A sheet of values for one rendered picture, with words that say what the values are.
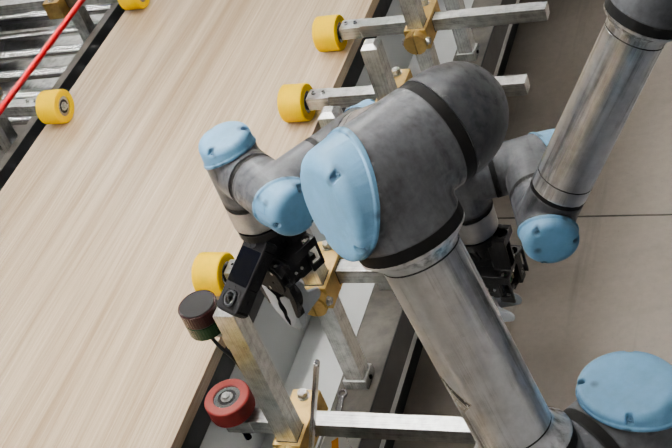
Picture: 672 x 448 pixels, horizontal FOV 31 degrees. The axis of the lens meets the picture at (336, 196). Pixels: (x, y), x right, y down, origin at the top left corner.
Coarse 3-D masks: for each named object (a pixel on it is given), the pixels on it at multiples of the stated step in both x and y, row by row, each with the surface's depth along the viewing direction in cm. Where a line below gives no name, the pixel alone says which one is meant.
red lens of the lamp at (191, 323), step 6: (216, 300) 179; (216, 306) 179; (210, 312) 177; (186, 318) 178; (192, 318) 177; (198, 318) 177; (204, 318) 177; (210, 318) 178; (186, 324) 179; (192, 324) 178; (198, 324) 178; (204, 324) 178; (210, 324) 178
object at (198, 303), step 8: (192, 296) 181; (200, 296) 180; (208, 296) 180; (184, 304) 180; (192, 304) 179; (200, 304) 179; (208, 304) 178; (184, 312) 178; (192, 312) 178; (200, 312) 177; (216, 344) 184; (224, 352) 185
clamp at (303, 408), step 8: (296, 392) 202; (320, 392) 201; (296, 400) 201; (320, 400) 201; (296, 408) 199; (304, 408) 199; (320, 408) 201; (304, 416) 197; (304, 424) 196; (304, 432) 195; (304, 440) 195
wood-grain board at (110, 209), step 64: (192, 0) 312; (256, 0) 302; (320, 0) 292; (128, 64) 297; (192, 64) 288; (256, 64) 279; (320, 64) 271; (64, 128) 283; (128, 128) 274; (192, 128) 267; (256, 128) 259; (320, 128) 255; (0, 192) 270; (64, 192) 263; (128, 192) 255; (192, 192) 248; (0, 256) 252; (64, 256) 245; (128, 256) 239; (192, 256) 233; (0, 320) 235; (64, 320) 230; (128, 320) 224; (0, 384) 221; (64, 384) 216; (128, 384) 211; (192, 384) 206
